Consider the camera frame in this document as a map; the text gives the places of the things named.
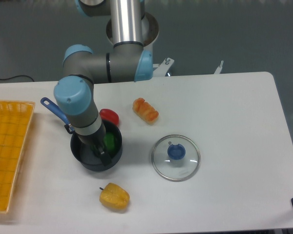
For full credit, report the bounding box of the dark pot with blue handle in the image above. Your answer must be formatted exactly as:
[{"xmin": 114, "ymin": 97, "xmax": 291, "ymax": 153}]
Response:
[{"xmin": 41, "ymin": 97, "xmax": 123, "ymax": 172}]

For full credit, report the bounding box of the yellow toy bell pepper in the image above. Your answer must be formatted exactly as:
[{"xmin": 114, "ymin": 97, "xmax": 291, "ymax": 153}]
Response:
[{"xmin": 99, "ymin": 183, "xmax": 130, "ymax": 210}]

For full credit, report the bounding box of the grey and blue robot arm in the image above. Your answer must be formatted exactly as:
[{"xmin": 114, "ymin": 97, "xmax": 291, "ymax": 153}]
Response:
[{"xmin": 54, "ymin": 0, "xmax": 153, "ymax": 172}]

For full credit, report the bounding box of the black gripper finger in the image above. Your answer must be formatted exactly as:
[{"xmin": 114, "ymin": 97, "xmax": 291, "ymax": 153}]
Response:
[{"xmin": 100, "ymin": 151, "xmax": 112, "ymax": 166}]

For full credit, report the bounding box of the orange toy bread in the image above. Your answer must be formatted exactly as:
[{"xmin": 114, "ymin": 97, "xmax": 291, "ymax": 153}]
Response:
[{"xmin": 132, "ymin": 97, "xmax": 159, "ymax": 125}]

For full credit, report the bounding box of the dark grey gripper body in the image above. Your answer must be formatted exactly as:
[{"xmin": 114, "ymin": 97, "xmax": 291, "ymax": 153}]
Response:
[{"xmin": 77, "ymin": 119, "xmax": 106, "ymax": 154}]

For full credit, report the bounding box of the black cable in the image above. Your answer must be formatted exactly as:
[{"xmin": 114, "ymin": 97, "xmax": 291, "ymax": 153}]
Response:
[{"xmin": 0, "ymin": 75, "xmax": 36, "ymax": 82}]

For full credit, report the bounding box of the white bracket with bolt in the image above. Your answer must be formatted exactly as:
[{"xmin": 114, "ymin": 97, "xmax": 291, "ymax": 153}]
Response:
[{"xmin": 153, "ymin": 57, "xmax": 175, "ymax": 78}]

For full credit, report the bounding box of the red toy pepper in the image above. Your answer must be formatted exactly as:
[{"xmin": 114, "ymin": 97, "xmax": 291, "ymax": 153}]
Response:
[{"xmin": 99, "ymin": 108, "xmax": 120, "ymax": 127}]

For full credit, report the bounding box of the glass lid with blue knob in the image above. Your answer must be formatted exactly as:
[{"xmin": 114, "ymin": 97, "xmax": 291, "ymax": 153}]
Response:
[{"xmin": 151, "ymin": 135, "xmax": 201, "ymax": 182}]

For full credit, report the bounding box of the yellow woven basket tray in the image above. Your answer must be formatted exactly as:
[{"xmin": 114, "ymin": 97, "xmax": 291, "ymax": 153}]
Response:
[{"xmin": 0, "ymin": 100, "xmax": 35, "ymax": 214}]

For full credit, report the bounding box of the white post bracket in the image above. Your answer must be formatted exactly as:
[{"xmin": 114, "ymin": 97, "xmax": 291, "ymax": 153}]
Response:
[{"xmin": 214, "ymin": 60, "xmax": 224, "ymax": 74}]

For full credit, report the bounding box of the green toy vegetable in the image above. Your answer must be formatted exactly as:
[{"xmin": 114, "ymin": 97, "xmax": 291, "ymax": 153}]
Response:
[{"xmin": 104, "ymin": 132, "xmax": 116, "ymax": 152}]

